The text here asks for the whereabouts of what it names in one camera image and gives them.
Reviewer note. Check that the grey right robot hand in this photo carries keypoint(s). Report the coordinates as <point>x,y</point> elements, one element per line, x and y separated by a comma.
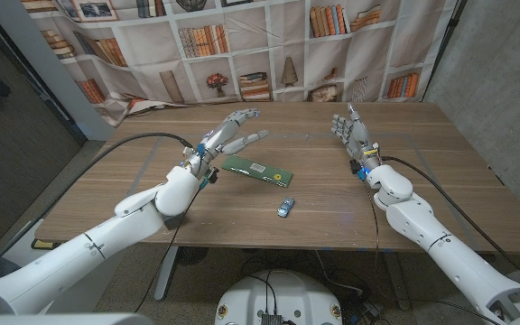
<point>357,135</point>

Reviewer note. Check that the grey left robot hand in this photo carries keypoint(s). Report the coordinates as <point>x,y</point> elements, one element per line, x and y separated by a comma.
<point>217,140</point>

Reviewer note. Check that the white barcode sticker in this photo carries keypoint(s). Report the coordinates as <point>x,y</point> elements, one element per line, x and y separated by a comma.
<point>257,167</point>

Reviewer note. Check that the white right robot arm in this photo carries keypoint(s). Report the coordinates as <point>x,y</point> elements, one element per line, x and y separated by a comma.
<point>445,253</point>

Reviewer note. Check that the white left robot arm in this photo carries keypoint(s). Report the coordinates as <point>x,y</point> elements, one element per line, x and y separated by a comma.
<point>61,266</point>

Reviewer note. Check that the blue toy car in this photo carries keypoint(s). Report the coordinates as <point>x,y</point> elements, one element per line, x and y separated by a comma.
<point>285,207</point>

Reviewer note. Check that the printed bookshelf backdrop cloth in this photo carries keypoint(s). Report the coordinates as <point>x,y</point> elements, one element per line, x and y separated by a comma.
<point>260,58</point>

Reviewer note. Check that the black desk control box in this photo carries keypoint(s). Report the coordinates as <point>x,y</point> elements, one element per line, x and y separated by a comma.
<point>175,222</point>

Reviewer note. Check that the black backdrop stand pole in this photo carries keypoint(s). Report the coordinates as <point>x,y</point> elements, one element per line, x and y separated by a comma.
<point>446,45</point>

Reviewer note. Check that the white table leg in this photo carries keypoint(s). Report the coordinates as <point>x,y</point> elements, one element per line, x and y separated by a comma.
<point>166,275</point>

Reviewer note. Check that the grey table leg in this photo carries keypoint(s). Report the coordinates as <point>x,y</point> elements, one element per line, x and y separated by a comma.
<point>397,280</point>

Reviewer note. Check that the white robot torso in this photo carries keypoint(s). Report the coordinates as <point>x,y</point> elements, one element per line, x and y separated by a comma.
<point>287,293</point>

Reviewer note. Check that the power strip on floor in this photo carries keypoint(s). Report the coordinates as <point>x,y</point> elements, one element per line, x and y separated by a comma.
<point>370,309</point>

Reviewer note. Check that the yellow and black floor object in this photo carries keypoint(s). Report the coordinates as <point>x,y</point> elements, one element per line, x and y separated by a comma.
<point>43,244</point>

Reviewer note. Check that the white floor board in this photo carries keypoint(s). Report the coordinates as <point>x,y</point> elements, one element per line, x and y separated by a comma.
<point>25,232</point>

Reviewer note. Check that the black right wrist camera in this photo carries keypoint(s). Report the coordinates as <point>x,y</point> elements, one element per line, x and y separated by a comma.
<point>357,168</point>

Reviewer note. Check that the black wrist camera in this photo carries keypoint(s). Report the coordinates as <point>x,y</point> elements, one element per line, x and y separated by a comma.
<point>211,176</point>
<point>357,168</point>

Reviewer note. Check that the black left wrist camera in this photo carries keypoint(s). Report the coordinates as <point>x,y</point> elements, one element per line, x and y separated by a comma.
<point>211,176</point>

